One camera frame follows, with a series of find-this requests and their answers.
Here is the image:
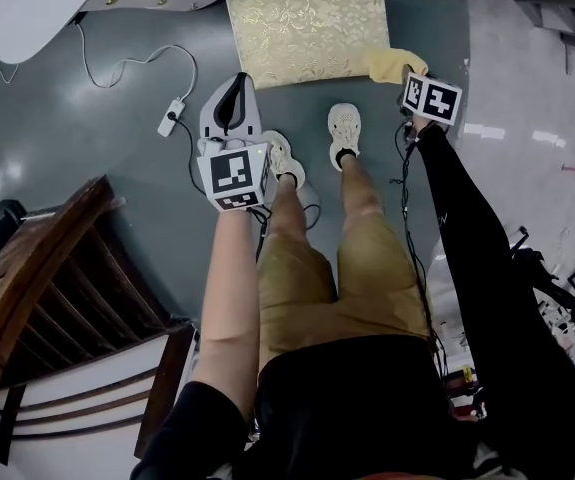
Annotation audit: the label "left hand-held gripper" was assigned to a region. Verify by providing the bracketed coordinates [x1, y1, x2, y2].
[196, 72, 275, 214]

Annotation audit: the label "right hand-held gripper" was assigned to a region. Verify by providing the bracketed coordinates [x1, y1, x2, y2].
[397, 70, 464, 134]

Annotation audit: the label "yellow cloth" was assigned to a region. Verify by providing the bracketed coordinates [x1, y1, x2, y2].
[366, 47, 431, 87]

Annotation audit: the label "gold floral cushioned seat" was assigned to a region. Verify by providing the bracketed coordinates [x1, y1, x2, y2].
[225, 0, 392, 91]

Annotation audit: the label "person's right forearm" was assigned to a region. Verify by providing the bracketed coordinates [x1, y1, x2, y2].
[410, 121, 523, 349]

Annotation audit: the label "person's left forearm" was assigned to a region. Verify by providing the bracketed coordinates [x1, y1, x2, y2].
[191, 206, 264, 422]

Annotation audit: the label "white power strip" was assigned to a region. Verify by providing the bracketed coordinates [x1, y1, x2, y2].
[157, 96, 189, 138]

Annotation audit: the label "white floor tape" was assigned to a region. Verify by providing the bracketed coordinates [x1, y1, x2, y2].
[463, 122, 507, 141]

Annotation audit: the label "person's cream left shoe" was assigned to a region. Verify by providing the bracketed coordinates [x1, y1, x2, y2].
[260, 129, 308, 191]

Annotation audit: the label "person's cream shoe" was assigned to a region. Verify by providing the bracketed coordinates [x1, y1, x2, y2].
[326, 102, 363, 173]
[260, 129, 308, 191]

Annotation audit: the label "person's cream right shoe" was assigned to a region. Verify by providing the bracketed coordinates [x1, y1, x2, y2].
[326, 102, 363, 173]

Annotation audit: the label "person's right leg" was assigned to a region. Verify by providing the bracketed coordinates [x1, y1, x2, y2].
[338, 150, 388, 239]

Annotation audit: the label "person's leg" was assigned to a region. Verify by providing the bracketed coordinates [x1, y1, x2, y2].
[338, 150, 388, 239]
[265, 173, 318, 264]

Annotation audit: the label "person's left leg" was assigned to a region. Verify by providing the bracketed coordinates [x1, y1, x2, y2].
[265, 173, 318, 264]

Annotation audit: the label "person's tan shorts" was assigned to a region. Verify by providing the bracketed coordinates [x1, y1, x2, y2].
[255, 211, 434, 369]

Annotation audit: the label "black tripod stand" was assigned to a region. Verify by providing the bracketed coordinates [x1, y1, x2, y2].
[507, 224, 575, 325]

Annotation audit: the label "white oval tabletop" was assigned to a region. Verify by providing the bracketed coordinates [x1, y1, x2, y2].
[0, 0, 118, 66]

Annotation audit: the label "dark wooden slatted chair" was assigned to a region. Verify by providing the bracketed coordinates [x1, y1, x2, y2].
[0, 174, 199, 464]

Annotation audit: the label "person's black shirt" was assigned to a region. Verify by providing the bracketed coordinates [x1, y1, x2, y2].
[130, 317, 575, 480]

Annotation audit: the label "black plug cable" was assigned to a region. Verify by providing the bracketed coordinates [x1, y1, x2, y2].
[165, 111, 209, 197]

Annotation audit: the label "white power cable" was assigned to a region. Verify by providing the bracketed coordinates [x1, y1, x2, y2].
[69, 21, 199, 103]

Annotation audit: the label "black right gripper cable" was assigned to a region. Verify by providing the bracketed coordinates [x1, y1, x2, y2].
[388, 117, 451, 384]

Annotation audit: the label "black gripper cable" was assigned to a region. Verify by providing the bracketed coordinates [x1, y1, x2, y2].
[388, 117, 451, 384]
[249, 201, 324, 265]

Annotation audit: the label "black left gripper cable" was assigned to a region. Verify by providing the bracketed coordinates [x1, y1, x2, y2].
[249, 201, 324, 265]

